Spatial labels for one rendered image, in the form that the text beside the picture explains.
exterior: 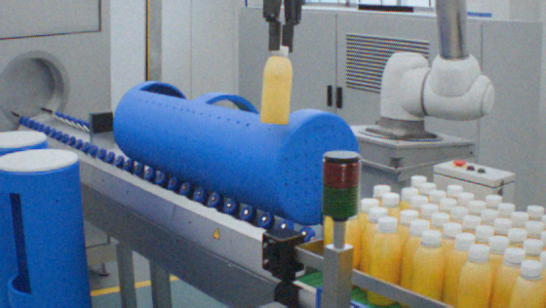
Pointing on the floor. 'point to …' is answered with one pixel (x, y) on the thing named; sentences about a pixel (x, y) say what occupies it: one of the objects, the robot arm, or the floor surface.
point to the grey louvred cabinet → (370, 41)
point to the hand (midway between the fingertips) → (281, 37)
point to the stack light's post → (337, 277)
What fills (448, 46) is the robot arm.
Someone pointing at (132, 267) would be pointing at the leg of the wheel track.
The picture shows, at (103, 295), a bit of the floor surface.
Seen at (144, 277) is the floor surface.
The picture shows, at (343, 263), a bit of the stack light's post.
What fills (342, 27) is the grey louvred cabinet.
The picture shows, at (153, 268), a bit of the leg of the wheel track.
